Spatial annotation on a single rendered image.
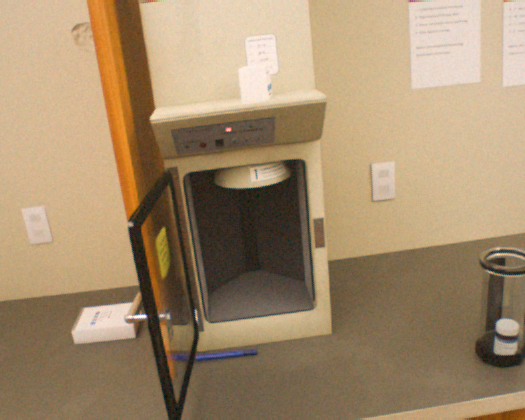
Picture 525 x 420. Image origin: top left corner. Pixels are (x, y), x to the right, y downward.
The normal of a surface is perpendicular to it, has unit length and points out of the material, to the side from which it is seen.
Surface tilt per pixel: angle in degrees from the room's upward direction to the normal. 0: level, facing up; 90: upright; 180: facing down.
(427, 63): 90
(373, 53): 90
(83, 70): 90
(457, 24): 90
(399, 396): 0
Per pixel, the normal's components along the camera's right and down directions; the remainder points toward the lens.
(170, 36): 0.06, 0.33
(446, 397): -0.11, -0.94
